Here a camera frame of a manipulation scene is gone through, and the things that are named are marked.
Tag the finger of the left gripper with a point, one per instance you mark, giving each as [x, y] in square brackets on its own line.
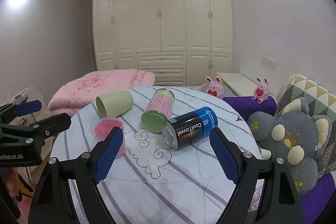
[11, 111]
[39, 125]

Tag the blue black towel can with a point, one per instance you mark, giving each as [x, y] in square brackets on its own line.
[188, 127]

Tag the folded pink quilt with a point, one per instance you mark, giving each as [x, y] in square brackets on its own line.
[77, 94]

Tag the pink bunny plush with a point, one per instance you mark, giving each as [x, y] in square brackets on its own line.
[261, 93]
[215, 87]

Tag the cream white wardrobe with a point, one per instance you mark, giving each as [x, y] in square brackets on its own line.
[181, 41]

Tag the purple blanket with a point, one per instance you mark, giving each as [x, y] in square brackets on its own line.
[246, 106]

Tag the pink transparent plastic cup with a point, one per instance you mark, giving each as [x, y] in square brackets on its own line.
[109, 132]

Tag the pink bunny plush left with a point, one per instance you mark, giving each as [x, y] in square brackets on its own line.
[215, 87]

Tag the white wall socket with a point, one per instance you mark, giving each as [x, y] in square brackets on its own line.
[268, 62]

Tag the grey bear plush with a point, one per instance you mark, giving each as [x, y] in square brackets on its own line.
[296, 137]

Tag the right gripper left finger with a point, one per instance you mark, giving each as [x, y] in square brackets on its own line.
[52, 201]

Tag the pink bunny plush right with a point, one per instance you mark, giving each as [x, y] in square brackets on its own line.
[261, 93]

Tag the green plastic cup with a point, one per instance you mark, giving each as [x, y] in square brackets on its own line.
[114, 104]

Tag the beige jacket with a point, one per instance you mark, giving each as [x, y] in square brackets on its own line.
[28, 95]

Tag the white bench board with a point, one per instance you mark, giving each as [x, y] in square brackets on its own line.
[239, 84]

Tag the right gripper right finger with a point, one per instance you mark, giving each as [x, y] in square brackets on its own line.
[264, 190]

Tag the pink green lidded can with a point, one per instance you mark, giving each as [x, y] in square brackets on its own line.
[158, 110]

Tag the triangle patterned quilted pillow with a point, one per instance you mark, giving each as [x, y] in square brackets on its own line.
[320, 102]

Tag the striped white tablecloth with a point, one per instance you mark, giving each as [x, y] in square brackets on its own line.
[152, 183]

